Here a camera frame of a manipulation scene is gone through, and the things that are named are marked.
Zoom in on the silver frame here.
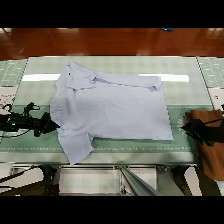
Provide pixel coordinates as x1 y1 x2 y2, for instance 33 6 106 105
0 162 201 197

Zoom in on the light blue polo shirt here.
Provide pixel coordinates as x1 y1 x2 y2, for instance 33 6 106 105
49 62 175 166

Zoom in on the brown garment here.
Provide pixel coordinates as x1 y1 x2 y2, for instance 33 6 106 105
185 109 224 182

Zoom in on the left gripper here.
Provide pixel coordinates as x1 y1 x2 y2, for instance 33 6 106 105
33 112 61 138

